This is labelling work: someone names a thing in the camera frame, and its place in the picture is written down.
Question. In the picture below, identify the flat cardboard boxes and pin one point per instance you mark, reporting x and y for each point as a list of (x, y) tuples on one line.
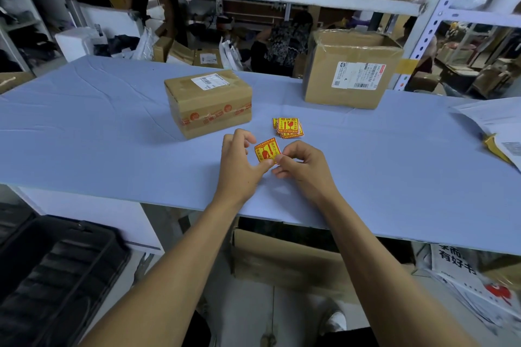
[(187, 54)]

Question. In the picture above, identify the small taped cardboard box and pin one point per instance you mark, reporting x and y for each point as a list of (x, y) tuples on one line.
[(208, 102)]

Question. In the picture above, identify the person's left thumb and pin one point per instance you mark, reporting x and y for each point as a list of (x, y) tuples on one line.
[(264, 167)]

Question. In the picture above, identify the person's right forearm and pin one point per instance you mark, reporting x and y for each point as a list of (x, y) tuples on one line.
[(390, 273)]

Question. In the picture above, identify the white paper sheets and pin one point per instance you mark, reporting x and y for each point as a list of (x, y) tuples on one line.
[(494, 119)]

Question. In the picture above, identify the large cardboard box white label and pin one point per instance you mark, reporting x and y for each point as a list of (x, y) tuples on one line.
[(350, 68)]

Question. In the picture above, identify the person's shoe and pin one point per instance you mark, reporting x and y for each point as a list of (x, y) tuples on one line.
[(202, 310), (333, 320)]

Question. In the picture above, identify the person's right hand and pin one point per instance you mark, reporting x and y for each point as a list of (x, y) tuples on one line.
[(303, 174)]

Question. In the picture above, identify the open cardboard box under table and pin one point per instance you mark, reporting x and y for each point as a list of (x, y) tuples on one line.
[(291, 263)]

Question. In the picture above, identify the yellow red fragile sticker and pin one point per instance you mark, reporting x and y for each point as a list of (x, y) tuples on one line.
[(267, 151)]

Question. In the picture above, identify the black plastic crate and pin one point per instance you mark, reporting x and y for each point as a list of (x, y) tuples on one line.
[(53, 277)]

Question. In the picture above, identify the person's left shoe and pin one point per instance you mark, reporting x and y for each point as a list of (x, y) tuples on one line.
[(202, 310)]

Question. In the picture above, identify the person's right thumb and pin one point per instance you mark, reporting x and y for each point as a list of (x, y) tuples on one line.
[(287, 160)]

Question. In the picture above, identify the person's left forearm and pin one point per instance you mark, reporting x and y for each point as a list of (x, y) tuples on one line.
[(163, 277)]

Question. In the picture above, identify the yellow padded envelope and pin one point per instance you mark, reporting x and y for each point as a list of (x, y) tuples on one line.
[(495, 147)]

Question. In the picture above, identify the white printed plastic bags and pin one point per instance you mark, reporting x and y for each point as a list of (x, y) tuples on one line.
[(476, 285)]

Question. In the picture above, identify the person's right shoe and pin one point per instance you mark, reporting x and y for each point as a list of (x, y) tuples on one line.
[(333, 320)]

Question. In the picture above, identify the pile of yellow red stickers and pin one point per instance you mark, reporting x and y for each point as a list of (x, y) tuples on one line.
[(288, 128)]

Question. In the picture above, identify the white foam box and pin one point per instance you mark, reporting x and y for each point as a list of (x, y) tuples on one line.
[(79, 42)]

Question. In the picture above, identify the person's left hand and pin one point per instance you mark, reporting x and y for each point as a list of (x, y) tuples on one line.
[(236, 174)]

